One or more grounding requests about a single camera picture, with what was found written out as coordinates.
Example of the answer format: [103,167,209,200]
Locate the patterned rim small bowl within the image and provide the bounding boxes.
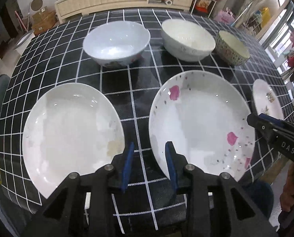
[215,31,250,66]

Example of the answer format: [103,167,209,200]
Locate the small floral plate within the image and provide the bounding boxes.
[252,79,284,120]

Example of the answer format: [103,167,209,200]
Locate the white plate pink flowers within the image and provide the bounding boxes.
[148,70,256,181]

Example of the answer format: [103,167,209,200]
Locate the plain white plate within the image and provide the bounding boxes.
[22,83,125,198]

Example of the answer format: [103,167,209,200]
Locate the pink bag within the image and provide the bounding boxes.
[213,7,235,25]

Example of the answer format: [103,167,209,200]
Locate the cream white bowl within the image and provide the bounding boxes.
[161,19,215,62]

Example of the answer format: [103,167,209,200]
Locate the black white grid tablecloth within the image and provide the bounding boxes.
[0,9,294,236]

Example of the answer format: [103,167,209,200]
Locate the large bluish white bowl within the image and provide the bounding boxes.
[83,21,151,69]

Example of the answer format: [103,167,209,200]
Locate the cardboard boxes stack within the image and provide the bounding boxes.
[32,7,57,36]

